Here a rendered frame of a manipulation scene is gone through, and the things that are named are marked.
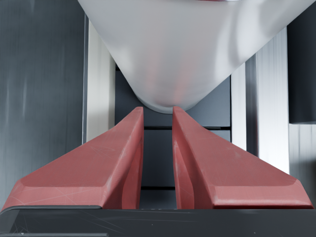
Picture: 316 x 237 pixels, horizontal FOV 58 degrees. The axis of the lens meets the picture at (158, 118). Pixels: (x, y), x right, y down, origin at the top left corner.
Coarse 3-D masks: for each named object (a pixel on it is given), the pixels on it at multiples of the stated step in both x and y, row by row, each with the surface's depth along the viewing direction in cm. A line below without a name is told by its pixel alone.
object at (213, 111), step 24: (120, 72) 19; (120, 96) 19; (216, 96) 18; (120, 120) 18; (144, 120) 18; (168, 120) 18; (216, 120) 18; (144, 144) 18; (168, 144) 18; (144, 168) 18; (168, 168) 18; (144, 192) 18; (168, 192) 18
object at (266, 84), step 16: (272, 48) 10; (256, 64) 10; (272, 64) 10; (256, 80) 10; (272, 80) 10; (256, 96) 10; (272, 96) 10; (256, 112) 10; (272, 112) 10; (288, 112) 10; (256, 128) 10; (272, 128) 10; (288, 128) 10; (256, 144) 10; (272, 144) 10; (288, 144) 10; (272, 160) 10; (288, 160) 10
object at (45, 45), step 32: (0, 0) 24; (32, 0) 24; (64, 0) 24; (0, 32) 24; (32, 32) 24; (64, 32) 24; (0, 64) 24; (32, 64) 24; (64, 64) 24; (0, 96) 24; (32, 96) 24; (64, 96) 24; (0, 128) 23; (32, 128) 23; (64, 128) 23; (0, 160) 23; (32, 160) 23; (0, 192) 23
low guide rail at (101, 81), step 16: (96, 32) 15; (96, 48) 15; (96, 64) 15; (112, 64) 16; (96, 80) 15; (112, 80) 16; (96, 96) 15; (112, 96) 16; (96, 112) 15; (112, 112) 16; (96, 128) 15
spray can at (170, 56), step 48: (96, 0) 4; (144, 0) 3; (192, 0) 3; (240, 0) 3; (288, 0) 3; (144, 48) 5; (192, 48) 4; (240, 48) 5; (144, 96) 13; (192, 96) 10
